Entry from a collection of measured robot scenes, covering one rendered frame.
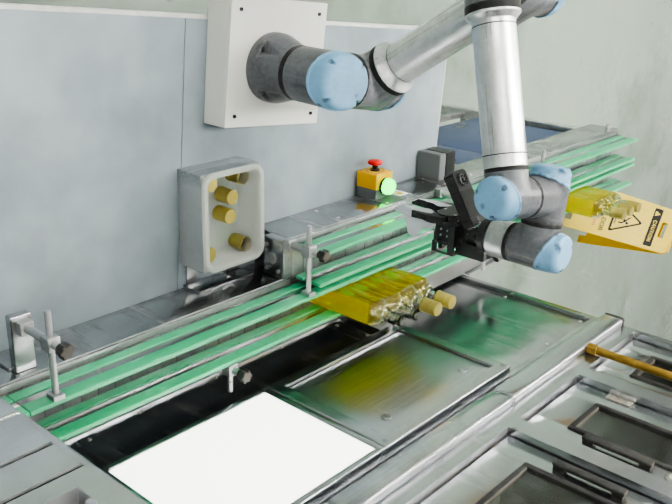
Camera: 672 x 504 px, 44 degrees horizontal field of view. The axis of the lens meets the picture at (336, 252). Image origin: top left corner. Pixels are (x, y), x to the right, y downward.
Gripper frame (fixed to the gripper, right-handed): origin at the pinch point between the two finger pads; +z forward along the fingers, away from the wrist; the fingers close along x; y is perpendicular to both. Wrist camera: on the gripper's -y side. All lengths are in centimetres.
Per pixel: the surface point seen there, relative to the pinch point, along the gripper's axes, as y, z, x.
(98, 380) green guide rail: 26, 23, -61
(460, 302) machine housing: 46, 20, 55
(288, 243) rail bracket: 14.3, 27.7, -7.2
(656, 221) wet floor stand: 98, 67, 338
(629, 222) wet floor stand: 101, 81, 332
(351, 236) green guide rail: 16.6, 25.1, 11.7
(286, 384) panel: 42.0, 17.2, -18.2
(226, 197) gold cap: 3.3, 36.9, -17.5
